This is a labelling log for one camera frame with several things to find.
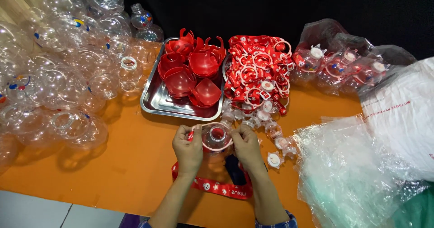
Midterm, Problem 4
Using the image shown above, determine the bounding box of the group of white crown caps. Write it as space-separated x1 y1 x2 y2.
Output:
221 99 300 169

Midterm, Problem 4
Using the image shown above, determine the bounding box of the steel tray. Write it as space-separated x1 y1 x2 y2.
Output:
140 37 227 122

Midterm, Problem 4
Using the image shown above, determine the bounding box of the large white plastic bag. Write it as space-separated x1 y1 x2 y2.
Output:
359 57 434 183

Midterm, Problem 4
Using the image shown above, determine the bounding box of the heap of red lanyards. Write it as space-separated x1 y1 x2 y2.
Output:
224 35 295 116

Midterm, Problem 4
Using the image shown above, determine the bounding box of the blue plaid shirt sleeve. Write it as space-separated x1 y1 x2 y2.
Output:
254 210 298 228

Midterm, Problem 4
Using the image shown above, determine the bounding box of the heap of red plastic collars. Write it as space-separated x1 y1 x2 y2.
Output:
158 28 227 109

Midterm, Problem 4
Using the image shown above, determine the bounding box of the pile of clear plastic bags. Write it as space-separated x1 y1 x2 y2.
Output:
292 114 434 228

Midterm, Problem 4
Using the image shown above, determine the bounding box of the red printed lanyard with ring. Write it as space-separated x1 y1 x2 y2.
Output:
171 121 254 200

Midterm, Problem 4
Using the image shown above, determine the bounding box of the bagged bottle with red collar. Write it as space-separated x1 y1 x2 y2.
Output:
292 44 328 83
320 49 361 88
349 60 390 92

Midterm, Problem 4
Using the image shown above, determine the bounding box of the person's right hand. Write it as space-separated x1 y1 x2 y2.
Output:
229 124 269 176

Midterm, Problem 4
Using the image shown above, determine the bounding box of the clear round plastic bottle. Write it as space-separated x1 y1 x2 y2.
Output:
202 125 234 157

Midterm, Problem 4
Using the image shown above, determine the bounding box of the black backdrop cloth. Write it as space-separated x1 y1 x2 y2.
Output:
119 0 434 61

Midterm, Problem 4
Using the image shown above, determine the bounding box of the person's left hand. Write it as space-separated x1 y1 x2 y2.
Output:
172 124 204 179

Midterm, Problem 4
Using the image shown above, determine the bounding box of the pile of clear empty bottles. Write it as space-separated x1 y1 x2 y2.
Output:
0 0 165 174

